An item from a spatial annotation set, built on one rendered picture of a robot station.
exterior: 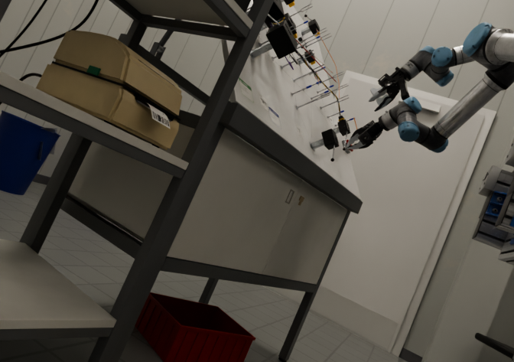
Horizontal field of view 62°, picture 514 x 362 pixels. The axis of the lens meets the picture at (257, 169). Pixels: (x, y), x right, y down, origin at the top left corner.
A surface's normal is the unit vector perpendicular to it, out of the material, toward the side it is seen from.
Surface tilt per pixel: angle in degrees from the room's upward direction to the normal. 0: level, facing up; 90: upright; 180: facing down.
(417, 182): 90
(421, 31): 90
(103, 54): 90
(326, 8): 90
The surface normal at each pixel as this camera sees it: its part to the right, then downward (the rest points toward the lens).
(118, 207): -0.49, -0.29
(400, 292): -0.32, -0.22
